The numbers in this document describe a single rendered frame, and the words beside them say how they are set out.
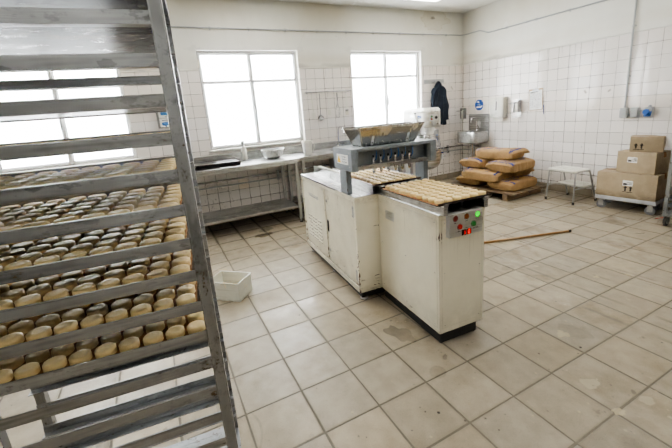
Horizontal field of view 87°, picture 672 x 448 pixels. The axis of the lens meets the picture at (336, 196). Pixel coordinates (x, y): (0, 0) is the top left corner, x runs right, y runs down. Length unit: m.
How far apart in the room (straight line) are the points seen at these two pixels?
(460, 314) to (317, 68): 4.29
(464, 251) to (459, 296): 0.29
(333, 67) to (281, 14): 1.05
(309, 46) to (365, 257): 3.79
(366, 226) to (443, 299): 0.76
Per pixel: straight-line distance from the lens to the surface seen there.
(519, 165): 5.81
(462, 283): 2.34
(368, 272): 2.78
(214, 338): 1.09
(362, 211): 2.59
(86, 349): 1.23
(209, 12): 5.43
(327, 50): 5.85
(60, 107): 0.99
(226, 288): 3.13
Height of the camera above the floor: 1.45
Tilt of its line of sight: 13 degrees down
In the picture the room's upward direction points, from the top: 4 degrees counter-clockwise
